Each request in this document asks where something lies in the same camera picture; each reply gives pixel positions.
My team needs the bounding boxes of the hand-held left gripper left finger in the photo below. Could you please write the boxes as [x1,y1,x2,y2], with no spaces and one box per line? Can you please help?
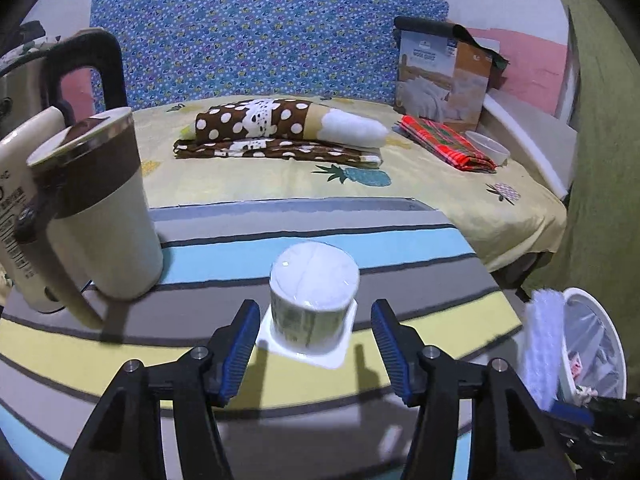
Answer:
[60,299,262,480]

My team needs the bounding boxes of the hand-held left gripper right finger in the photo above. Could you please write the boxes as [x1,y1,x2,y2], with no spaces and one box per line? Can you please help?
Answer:
[370,299,571,480]

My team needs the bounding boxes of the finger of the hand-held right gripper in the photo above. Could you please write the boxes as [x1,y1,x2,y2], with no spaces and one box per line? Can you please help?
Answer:
[550,399,597,429]

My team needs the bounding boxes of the white foam fruit net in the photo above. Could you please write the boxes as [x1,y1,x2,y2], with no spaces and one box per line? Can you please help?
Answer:
[520,287,568,413]

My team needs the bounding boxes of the white trash bin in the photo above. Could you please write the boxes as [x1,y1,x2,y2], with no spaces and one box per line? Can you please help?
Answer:
[560,297,623,403]

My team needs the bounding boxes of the white yogurt cup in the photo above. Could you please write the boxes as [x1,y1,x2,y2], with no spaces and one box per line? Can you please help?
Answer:
[255,241,361,371]

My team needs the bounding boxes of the striped tablecloth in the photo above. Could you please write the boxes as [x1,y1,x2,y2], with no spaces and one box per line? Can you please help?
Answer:
[0,197,531,480]

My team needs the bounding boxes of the yellow pineapple bed sheet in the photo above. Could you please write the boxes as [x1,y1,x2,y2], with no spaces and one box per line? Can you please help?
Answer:
[130,95,568,273]

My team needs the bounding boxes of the cream cup with brown band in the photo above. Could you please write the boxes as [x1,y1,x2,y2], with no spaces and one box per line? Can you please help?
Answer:
[26,106,165,301]

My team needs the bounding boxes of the red plaid cloth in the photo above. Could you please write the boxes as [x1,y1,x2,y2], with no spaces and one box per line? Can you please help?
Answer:
[397,115,498,173]

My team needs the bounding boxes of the white plastic bowl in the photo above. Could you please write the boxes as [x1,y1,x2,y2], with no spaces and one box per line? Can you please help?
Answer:
[464,131,511,166]

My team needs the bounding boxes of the brown polka dot blanket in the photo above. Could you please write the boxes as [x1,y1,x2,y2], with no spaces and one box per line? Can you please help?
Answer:
[173,98,391,168]

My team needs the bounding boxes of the green curtain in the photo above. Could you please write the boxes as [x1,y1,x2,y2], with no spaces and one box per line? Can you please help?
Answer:
[542,0,640,361]

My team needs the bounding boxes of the white foam board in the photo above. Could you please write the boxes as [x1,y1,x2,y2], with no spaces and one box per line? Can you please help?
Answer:
[482,92,576,201]

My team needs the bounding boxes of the cardboard quilt box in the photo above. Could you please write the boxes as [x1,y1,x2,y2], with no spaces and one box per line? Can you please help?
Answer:
[393,16,511,133]

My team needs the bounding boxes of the steel electric kettle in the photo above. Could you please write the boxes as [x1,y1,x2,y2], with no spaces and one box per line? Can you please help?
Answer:
[0,29,128,136]

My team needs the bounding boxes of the blue floral headboard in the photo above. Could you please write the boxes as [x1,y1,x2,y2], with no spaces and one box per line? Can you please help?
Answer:
[90,0,449,111]

